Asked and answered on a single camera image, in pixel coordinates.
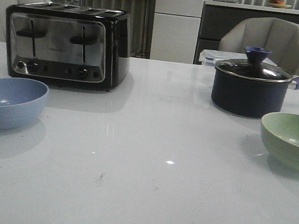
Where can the blue bowl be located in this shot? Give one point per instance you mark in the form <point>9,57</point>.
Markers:
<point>21,101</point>

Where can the green bowl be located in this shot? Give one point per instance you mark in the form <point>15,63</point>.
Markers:
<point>280,136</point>

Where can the clear plastic food container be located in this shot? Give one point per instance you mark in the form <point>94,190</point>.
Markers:
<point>208,57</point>

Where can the dark blue saucepan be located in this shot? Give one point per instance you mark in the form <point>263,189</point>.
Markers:
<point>249,98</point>

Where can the white refrigerator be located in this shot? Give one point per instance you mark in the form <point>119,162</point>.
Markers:
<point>175,30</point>

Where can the black and steel toaster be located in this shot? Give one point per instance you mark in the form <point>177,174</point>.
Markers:
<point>67,45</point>

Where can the dark kitchen counter cabinet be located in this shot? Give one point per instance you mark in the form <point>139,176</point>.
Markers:
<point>218,18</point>

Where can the glass pot lid blue knob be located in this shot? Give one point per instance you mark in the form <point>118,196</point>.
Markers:
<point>254,67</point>

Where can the grey chair right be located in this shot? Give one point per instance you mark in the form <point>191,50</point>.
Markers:
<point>278,35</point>

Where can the fruit bowl on counter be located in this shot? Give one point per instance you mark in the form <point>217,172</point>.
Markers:
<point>278,4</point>

